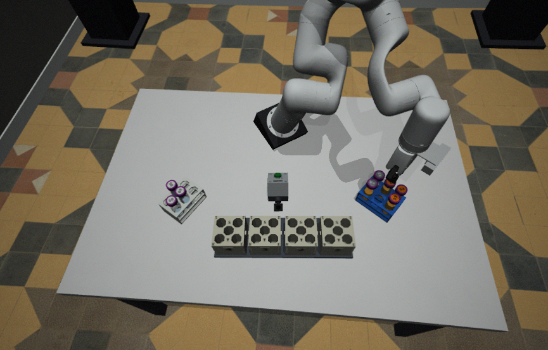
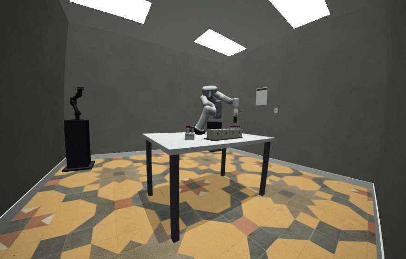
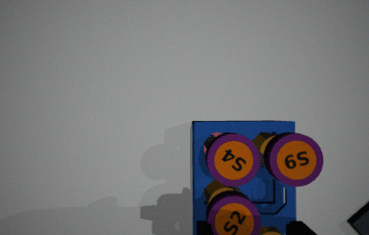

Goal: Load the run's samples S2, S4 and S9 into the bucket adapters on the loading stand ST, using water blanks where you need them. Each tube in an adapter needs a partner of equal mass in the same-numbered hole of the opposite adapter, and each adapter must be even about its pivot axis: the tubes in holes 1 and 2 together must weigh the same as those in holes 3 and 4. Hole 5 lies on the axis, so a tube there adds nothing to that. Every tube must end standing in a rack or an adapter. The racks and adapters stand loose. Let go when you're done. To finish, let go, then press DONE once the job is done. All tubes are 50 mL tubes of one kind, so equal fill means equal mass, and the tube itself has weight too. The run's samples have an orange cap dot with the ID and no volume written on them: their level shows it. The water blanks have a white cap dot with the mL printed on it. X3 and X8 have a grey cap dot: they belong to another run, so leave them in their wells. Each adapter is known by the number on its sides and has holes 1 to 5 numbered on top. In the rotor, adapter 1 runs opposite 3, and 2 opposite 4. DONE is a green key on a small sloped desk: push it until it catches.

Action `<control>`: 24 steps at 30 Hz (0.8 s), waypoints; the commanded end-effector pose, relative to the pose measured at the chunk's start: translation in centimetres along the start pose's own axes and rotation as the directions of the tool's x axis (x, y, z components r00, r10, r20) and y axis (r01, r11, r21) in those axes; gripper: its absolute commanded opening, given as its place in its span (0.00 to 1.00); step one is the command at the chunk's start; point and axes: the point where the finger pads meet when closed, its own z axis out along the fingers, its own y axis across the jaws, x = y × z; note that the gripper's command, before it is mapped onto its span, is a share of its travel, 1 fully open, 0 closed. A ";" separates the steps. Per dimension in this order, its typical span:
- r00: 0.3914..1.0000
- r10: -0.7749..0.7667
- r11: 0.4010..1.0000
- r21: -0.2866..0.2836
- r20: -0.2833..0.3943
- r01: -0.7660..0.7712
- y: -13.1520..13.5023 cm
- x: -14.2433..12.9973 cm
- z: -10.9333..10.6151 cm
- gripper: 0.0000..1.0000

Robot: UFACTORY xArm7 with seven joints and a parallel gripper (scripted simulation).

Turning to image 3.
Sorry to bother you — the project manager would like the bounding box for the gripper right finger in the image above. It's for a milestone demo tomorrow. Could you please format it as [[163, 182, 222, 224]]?
[[286, 221, 317, 235]]

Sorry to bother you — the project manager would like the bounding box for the blue tube rack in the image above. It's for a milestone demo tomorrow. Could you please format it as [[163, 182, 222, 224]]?
[[193, 121, 297, 235]]

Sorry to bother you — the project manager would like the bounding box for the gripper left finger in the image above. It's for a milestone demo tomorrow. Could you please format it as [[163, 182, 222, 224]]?
[[196, 221, 214, 235]]

